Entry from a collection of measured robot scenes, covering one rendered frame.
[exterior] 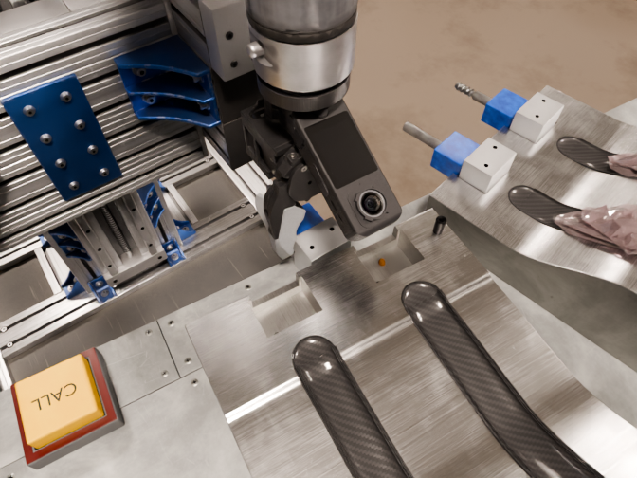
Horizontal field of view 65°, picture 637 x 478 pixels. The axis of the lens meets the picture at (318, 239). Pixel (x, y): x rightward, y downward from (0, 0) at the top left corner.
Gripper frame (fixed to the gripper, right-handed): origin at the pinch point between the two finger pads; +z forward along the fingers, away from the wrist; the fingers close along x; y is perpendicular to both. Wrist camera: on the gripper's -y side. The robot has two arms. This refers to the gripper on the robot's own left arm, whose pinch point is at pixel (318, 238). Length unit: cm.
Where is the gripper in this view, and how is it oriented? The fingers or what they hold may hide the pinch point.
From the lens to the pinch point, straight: 53.0
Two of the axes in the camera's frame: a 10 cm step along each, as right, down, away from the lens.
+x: -8.3, 4.5, -3.2
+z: 0.0, 5.7, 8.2
